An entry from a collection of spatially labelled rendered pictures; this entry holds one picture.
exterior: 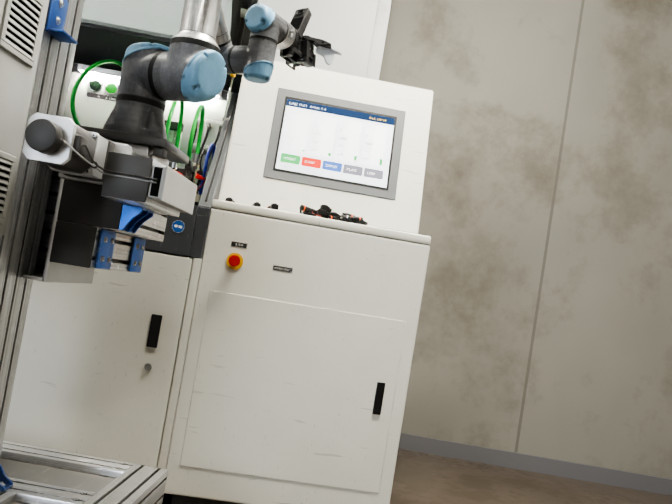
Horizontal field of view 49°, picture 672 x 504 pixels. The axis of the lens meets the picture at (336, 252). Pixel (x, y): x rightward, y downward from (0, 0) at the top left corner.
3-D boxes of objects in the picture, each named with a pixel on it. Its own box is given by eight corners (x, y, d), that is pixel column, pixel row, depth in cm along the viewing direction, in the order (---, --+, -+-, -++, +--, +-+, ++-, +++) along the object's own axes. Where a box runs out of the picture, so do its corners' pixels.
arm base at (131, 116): (156, 139, 169) (163, 97, 169) (92, 129, 170) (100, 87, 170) (172, 152, 184) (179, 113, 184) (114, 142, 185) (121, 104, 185)
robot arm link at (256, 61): (242, 84, 202) (249, 46, 202) (276, 85, 197) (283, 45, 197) (226, 75, 195) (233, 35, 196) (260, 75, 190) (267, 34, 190)
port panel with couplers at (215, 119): (179, 186, 275) (193, 106, 277) (180, 187, 278) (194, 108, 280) (213, 192, 276) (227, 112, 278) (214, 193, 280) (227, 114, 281)
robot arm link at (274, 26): (239, 32, 192) (245, 1, 193) (262, 47, 202) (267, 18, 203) (264, 31, 189) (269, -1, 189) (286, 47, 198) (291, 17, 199)
